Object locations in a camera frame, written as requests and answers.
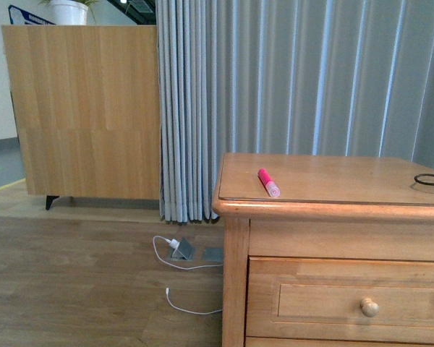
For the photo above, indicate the round wooden drawer knob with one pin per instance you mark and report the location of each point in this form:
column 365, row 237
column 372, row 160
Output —
column 369, row 308

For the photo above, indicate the pink marker with clear cap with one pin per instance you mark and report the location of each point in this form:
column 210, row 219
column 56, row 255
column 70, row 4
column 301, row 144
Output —
column 270, row 186

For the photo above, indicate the open metal floor socket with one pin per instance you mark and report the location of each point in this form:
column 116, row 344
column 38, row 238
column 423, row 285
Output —
column 185, row 251

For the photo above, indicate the grey pleated curtain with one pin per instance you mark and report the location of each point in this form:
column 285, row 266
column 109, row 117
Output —
column 288, row 77

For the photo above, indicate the white plant pot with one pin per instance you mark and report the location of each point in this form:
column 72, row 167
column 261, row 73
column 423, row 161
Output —
column 68, row 12

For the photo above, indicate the white charger plug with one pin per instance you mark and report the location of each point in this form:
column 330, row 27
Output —
column 174, row 244

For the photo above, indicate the wooden nightstand dresser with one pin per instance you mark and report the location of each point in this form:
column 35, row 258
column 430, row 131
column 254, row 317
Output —
column 329, row 208

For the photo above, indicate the light wood cabinet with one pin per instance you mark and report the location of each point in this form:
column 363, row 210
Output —
column 87, row 109

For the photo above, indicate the blue wall sign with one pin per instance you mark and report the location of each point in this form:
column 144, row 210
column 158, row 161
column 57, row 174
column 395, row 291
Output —
column 19, row 16

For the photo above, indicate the wooden drawer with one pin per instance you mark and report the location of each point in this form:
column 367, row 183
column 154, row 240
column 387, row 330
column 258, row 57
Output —
column 319, row 299
column 278, row 342

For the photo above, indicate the closed metal floor plate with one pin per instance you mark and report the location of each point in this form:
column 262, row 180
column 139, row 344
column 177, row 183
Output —
column 213, row 254

